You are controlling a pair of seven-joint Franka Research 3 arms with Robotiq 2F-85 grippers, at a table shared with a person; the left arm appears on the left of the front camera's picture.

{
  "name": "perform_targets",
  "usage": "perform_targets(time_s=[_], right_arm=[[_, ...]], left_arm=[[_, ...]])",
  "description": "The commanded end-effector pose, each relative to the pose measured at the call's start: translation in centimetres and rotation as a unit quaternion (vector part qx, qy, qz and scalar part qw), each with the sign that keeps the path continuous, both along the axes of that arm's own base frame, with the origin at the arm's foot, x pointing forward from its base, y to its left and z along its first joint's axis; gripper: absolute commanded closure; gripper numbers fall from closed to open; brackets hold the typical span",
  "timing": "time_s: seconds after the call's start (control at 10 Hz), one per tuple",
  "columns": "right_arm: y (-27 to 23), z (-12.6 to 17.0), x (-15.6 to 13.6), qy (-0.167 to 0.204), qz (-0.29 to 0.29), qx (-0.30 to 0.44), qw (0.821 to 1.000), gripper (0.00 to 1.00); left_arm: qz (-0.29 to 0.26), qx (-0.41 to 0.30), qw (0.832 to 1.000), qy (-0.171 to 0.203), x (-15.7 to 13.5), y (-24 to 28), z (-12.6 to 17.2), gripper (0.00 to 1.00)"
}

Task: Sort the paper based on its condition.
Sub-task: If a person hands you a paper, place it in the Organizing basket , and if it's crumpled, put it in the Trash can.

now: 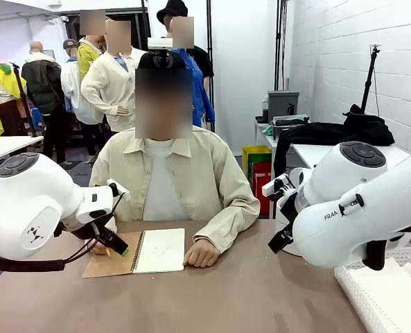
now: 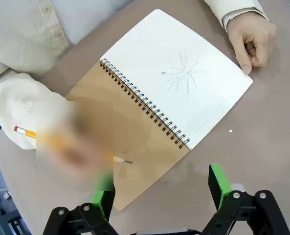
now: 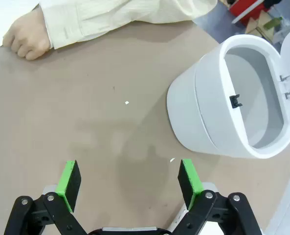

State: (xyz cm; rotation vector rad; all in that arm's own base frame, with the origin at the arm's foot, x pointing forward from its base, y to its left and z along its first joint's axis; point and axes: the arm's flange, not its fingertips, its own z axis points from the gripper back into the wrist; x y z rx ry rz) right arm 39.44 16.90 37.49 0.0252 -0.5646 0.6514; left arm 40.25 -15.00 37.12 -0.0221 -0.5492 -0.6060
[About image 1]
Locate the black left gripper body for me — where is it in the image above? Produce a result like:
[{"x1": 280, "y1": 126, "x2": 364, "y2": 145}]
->
[{"x1": 64, "y1": 216, "x2": 118, "y2": 241}]

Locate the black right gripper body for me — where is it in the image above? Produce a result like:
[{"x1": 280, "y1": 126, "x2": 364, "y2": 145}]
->
[{"x1": 276, "y1": 185, "x2": 298, "y2": 233}]

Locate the spiral notebook with kraft cover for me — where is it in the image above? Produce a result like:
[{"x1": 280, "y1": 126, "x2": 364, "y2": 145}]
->
[{"x1": 81, "y1": 228, "x2": 186, "y2": 280}]

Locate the person's left forearm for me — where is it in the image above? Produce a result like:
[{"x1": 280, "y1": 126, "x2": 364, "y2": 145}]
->
[{"x1": 193, "y1": 197, "x2": 261, "y2": 256}]

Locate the person's right hand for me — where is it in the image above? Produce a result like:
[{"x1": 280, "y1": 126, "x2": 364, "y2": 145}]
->
[{"x1": 91, "y1": 241, "x2": 111, "y2": 257}]

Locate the person's left hand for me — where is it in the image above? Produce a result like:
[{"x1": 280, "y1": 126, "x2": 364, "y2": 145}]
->
[{"x1": 183, "y1": 239, "x2": 220, "y2": 268}]

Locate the red shopping bag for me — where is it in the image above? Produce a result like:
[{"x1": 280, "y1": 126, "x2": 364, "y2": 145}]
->
[{"x1": 252, "y1": 161, "x2": 274, "y2": 220}]

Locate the white side table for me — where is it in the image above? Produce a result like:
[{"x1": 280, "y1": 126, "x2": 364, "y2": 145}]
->
[{"x1": 254, "y1": 117, "x2": 411, "y2": 181}]

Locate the yellow shopping bag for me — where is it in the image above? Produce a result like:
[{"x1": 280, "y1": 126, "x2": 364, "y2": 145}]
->
[{"x1": 242, "y1": 145, "x2": 272, "y2": 185}]

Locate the person in beige shirt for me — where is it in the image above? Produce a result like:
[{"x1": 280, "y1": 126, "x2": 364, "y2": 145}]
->
[{"x1": 89, "y1": 67, "x2": 261, "y2": 223}]

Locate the black garment pile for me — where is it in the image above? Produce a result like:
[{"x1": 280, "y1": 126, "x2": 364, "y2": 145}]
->
[{"x1": 272, "y1": 103, "x2": 396, "y2": 181}]

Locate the grey tray with dark cloth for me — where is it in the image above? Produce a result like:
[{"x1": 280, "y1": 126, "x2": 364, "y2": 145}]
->
[{"x1": 272, "y1": 115, "x2": 311, "y2": 130}]

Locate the white perforated plastic basket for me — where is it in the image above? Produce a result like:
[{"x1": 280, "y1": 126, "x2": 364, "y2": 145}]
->
[{"x1": 333, "y1": 246, "x2": 411, "y2": 333}]

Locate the grey storage box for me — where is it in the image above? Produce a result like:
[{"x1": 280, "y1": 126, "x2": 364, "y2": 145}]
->
[{"x1": 267, "y1": 90, "x2": 300, "y2": 121}]

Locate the white work table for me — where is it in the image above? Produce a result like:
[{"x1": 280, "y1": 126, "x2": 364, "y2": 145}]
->
[{"x1": 0, "y1": 135, "x2": 45, "y2": 167}]

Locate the mannequin in blue shirt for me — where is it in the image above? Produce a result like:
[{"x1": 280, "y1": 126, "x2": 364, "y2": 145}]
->
[{"x1": 156, "y1": 0, "x2": 216, "y2": 129}]

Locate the mannequin in cream cardigan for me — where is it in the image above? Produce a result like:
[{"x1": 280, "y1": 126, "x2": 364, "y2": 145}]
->
[{"x1": 81, "y1": 19, "x2": 147, "y2": 133}]

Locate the black light stand pole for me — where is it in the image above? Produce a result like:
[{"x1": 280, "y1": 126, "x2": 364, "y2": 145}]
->
[
  {"x1": 275, "y1": 0, "x2": 291, "y2": 92},
  {"x1": 204, "y1": 0, "x2": 216, "y2": 133}
]

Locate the mannequin in yellow-green jacket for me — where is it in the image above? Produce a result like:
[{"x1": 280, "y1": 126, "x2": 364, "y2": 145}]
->
[{"x1": 76, "y1": 9, "x2": 106, "y2": 83}]

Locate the black cap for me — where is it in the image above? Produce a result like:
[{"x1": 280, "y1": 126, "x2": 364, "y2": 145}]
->
[{"x1": 137, "y1": 50, "x2": 187, "y2": 70}]

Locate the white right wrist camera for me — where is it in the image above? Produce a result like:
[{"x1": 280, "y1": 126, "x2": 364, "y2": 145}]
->
[{"x1": 261, "y1": 173, "x2": 291, "y2": 197}]

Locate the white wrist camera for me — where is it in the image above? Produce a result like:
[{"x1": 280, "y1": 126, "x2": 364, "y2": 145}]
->
[
  {"x1": 261, "y1": 173, "x2": 291, "y2": 197},
  {"x1": 106, "y1": 178, "x2": 132, "y2": 202}
]

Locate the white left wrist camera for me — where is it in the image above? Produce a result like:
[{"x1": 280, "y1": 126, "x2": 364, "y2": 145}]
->
[{"x1": 106, "y1": 178, "x2": 132, "y2": 202}]

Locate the black left arm cable sleeve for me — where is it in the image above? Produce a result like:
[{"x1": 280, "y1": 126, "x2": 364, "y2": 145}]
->
[{"x1": 0, "y1": 235, "x2": 104, "y2": 272}]

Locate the black head camera mount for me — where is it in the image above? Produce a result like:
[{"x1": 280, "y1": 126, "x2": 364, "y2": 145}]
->
[{"x1": 152, "y1": 49, "x2": 175, "y2": 69}]

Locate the white head-mounted camera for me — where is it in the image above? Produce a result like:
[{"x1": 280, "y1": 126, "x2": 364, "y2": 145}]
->
[{"x1": 147, "y1": 37, "x2": 174, "y2": 50}]

